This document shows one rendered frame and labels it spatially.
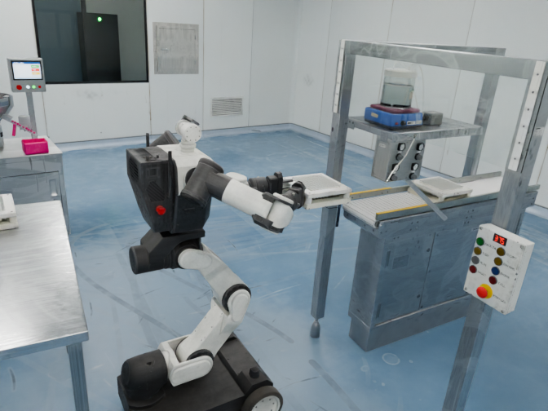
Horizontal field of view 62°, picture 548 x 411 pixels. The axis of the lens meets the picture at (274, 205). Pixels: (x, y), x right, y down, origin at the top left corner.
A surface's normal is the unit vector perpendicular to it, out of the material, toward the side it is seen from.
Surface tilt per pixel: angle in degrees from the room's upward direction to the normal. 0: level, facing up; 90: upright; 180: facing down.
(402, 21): 90
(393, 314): 90
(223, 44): 90
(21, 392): 0
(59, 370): 0
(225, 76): 90
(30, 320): 0
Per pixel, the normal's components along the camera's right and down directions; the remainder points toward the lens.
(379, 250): -0.87, 0.13
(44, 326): 0.07, -0.93
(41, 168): 0.58, 0.33
